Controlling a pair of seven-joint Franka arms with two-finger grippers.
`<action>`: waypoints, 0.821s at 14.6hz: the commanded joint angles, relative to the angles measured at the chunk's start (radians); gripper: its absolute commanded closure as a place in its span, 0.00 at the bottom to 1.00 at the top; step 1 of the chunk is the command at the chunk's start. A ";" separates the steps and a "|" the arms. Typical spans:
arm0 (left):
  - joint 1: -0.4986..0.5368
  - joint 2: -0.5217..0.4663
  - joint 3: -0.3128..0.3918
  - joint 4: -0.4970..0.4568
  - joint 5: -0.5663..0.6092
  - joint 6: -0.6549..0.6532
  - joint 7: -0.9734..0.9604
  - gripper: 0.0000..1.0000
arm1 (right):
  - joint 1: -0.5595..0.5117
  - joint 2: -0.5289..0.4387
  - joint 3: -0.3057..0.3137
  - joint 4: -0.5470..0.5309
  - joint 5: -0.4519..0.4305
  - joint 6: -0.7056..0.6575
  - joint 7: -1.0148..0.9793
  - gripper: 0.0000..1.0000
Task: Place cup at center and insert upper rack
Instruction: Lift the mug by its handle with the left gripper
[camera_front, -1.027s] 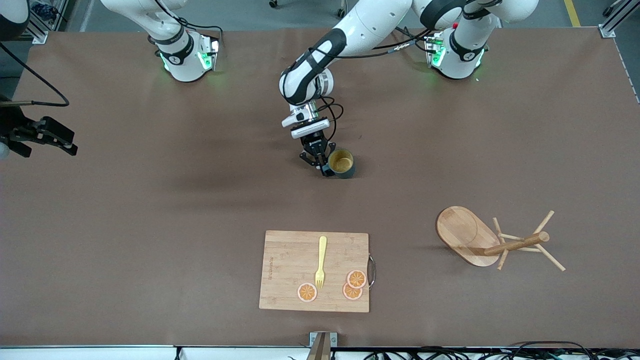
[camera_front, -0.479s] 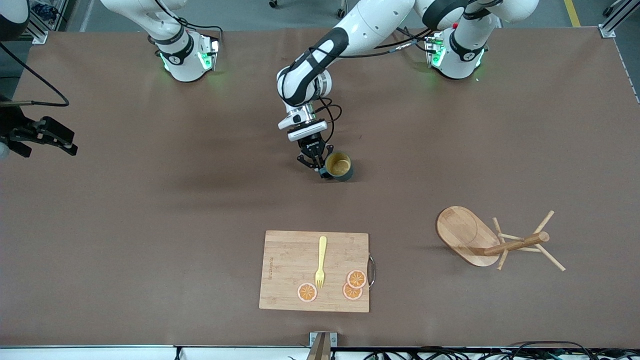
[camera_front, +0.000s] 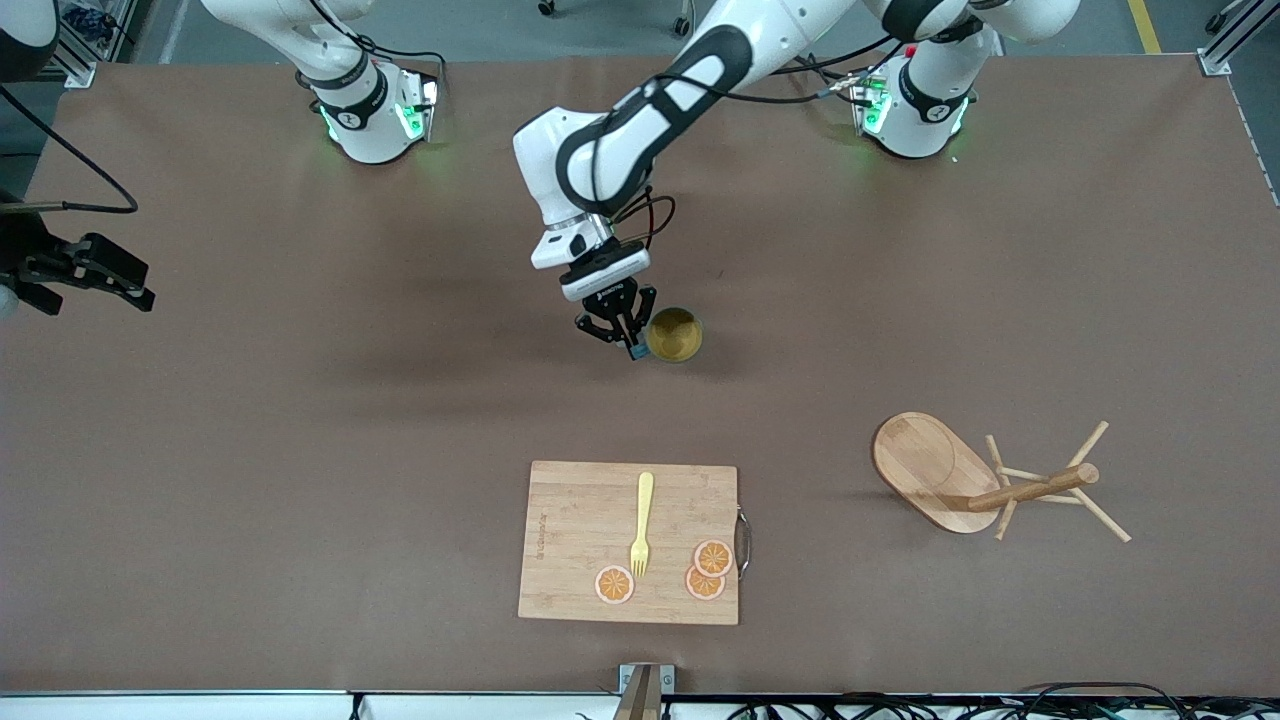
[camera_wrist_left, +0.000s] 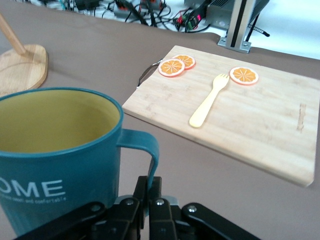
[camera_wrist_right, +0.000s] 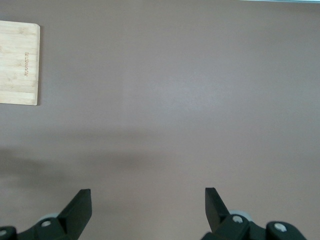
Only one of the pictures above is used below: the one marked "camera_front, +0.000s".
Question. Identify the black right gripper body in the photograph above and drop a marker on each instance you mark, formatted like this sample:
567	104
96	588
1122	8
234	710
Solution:
28	246

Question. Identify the dark teal cup yellow inside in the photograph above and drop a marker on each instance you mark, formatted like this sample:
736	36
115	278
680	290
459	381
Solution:
675	335

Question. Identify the wooden mug tree rack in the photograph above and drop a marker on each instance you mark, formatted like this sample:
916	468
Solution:
925	460

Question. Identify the yellow plastic fork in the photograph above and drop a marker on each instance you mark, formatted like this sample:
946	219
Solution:
645	500

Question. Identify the toy orange slice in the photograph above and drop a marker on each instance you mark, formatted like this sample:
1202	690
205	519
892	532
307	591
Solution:
714	557
700	588
614	585

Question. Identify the aluminium frame profile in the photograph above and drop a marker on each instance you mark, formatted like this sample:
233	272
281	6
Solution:
80	72
1240	35

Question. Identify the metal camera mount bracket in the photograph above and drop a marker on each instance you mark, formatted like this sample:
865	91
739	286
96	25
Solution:
645	690

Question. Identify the white table edge rail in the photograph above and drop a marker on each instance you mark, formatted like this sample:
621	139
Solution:
200	708

